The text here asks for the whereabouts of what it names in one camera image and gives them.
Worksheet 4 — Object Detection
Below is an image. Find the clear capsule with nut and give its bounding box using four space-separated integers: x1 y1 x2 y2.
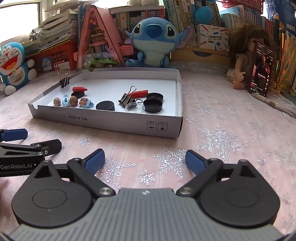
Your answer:
69 96 78 107

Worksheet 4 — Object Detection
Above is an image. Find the long red crayon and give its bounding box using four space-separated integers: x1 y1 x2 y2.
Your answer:
72 86 88 92

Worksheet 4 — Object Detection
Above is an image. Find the black round lid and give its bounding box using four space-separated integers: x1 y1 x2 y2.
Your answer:
146 92 164 101
96 100 115 111

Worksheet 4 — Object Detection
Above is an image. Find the black binder clip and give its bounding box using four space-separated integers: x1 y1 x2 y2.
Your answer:
118 85 137 108

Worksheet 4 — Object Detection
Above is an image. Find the black round jar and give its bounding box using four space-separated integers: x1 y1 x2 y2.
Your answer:
143 98 163 113

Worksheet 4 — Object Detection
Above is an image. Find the short red crayon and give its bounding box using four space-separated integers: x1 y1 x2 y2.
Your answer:
129 90 149 99

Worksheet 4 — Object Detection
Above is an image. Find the Doraemon plush toy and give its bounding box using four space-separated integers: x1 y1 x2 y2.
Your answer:
0 42 37 96

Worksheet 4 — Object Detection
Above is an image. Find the binder clip on box edge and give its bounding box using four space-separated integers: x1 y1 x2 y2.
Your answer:
57 72 70 88

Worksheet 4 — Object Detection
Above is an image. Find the white cardboard box tray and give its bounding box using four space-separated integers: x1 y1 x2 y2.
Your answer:
28 68 183 138

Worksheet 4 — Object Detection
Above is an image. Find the red plastic crate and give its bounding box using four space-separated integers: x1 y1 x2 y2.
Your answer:
25 40 78 75

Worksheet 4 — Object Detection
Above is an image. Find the smartphone with lit screen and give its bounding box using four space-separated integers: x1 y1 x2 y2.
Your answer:
247 42 274 97

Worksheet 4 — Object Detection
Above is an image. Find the pink triangular dollhouse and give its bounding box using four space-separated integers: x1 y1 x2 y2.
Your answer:
76 5 126 72

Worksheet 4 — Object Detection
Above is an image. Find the wooden drawer box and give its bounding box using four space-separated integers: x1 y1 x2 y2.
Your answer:
170 47 230 67

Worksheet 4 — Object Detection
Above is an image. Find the stack of books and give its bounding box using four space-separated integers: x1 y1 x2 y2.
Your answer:
23 1 81 52

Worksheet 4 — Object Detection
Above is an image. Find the white colourful cardboard box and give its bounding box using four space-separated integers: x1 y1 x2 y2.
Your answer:
197 24 229 52

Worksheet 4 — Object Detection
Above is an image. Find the brown haired doll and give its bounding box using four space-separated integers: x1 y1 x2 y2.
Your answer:
226 23 280 95

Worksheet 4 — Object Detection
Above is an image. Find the blue Stitch plush toy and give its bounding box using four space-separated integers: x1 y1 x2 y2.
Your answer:
125 17 192 68

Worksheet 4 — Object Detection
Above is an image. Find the blue ball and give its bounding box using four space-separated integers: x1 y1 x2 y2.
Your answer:
195 6 213 25

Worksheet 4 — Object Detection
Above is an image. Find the red basket on shelf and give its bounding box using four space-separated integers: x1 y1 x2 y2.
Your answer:
221 0 264 14

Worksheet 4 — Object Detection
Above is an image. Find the white plush toy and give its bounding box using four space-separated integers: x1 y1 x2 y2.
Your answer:
127 0 159 7

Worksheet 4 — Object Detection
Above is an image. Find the white phone cable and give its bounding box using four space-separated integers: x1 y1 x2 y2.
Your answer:
252 92 296 114

